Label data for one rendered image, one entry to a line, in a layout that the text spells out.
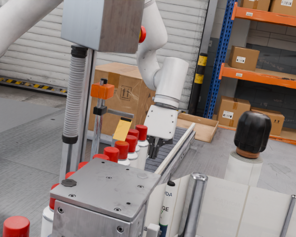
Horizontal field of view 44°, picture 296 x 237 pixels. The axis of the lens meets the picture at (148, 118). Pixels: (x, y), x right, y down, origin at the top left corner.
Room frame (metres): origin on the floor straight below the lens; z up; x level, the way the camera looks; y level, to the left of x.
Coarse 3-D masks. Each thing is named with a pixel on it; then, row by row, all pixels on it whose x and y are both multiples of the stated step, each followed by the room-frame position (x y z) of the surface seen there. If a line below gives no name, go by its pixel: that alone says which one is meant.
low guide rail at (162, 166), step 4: (192, 124) 1.65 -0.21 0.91; (188, 128) 1.57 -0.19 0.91; (192, 128) 1.61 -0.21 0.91; (188, 132) 1.52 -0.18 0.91; (184, 136) 1.44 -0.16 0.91; (180, 140) 1.39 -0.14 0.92; (184, 140) 1.44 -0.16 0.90; (176, 144) 1.33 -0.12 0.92; (180, 144) 1.36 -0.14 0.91; (176, 148) 1.28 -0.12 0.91; (172, 152) 1.23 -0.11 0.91; (168, 156) 1.19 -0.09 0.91; (172, 156) 1.23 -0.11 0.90; (164, 160) 1.14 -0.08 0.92; (168, 160) 1.16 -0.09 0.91; (164, 164) 1.11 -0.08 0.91; (160, 168) 1.07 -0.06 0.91; (156, 172) 1.04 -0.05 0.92; (160, 172) 1.07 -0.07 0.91
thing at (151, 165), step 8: (176, 128) 1.66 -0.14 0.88; (184, 128) 1.68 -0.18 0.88; (176, 136) 1.54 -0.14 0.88; (168, 144) 1.41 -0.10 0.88; (160, 152) 1.31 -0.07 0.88; (168, 152) 1.32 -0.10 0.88; (176, 152) 1.34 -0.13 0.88; (152, 160) 1.21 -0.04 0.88; (160, 160) 1.23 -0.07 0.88; (152, 168) 1.14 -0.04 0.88
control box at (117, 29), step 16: (64, 0) 0.83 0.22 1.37; (80, 0) 0.78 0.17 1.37; (96, 0) 0.73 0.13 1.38; (112, 0) 0.72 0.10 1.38; (128, 0) 0.75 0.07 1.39; (144, 0) 0.78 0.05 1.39; (64, 16) 0.83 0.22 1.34; (80, 16) 0.77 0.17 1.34; (96, 16) 0.73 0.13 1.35; (112, 16) 0.73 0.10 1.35; (128, 16) 0.75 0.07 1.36; (64, 32) 0.82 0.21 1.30; (80, 32) 0.77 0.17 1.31; (96, 32) 0.72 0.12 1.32; (112, 32) 0.73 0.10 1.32; (128, 32) 0.75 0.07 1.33; (96, 48) 0.71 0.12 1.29; (112, 48) 0.73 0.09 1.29; (128, 48) 0.76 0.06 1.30
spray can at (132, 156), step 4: (128, 136) 0.83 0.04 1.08; (132, 136) 0.84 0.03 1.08; (128, 140) 0.81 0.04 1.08; (132, 140) 0.82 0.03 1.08; (136, 140) 0.82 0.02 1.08; (132, 144) 0.82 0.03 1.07; (132, 148) 0.82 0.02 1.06; (128, 152) 0.81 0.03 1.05; (132, 152) 0.82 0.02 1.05; (128, 156) 0.81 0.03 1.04; (132, 156) 0.81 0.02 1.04; (136, 156) 0.82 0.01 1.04; (132, 160) 0.81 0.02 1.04; (136, 160) 0.82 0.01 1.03; (132, 164) 0.81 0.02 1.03; (136, 164) 0.82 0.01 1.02
